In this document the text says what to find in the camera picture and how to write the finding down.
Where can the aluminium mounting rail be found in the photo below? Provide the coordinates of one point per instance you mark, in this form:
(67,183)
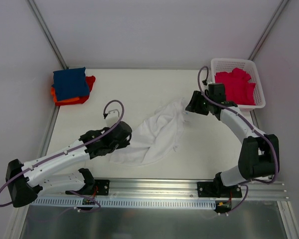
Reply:
(185,189)

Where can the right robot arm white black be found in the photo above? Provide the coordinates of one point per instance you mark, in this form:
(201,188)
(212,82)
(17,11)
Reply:
(259,154)

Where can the right aluminium frame post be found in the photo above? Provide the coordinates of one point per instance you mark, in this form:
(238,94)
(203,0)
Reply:
(268,29)

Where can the crumpled pink t shirt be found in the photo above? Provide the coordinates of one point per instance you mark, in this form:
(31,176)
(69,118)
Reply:
(238,87)

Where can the folded orange t shirt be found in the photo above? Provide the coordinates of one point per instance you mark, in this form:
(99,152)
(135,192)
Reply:
(52,91)

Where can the left aluminium frame post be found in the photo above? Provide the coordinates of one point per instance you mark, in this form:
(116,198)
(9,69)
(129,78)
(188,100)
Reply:
(45,29)

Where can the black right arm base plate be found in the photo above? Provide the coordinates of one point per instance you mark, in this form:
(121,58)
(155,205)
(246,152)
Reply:
(211,190)

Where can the folded blue t shirt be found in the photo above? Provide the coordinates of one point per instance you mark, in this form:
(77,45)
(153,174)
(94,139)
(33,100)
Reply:
(70,83)

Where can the white slotted cable duct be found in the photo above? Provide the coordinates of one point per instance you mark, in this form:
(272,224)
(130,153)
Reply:
(125,203)

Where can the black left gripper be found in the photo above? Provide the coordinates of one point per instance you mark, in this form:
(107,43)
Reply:
(124,134)

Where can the white plastic basket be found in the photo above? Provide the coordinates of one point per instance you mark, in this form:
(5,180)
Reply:
(228,64)

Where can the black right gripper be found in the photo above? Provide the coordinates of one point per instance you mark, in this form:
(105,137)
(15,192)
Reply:
(194,103)

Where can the aluminium frame post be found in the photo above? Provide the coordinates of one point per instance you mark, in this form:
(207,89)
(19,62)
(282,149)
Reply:
(268,29)
(45,29)

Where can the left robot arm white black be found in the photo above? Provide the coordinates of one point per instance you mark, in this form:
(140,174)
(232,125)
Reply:
(26,181)

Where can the white t shirt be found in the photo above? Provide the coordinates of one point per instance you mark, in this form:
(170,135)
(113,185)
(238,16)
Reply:
(155,137)

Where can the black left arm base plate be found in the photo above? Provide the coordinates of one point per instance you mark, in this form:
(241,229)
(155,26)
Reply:
(94,187)

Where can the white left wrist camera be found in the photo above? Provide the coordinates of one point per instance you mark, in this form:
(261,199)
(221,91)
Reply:
(111,117)

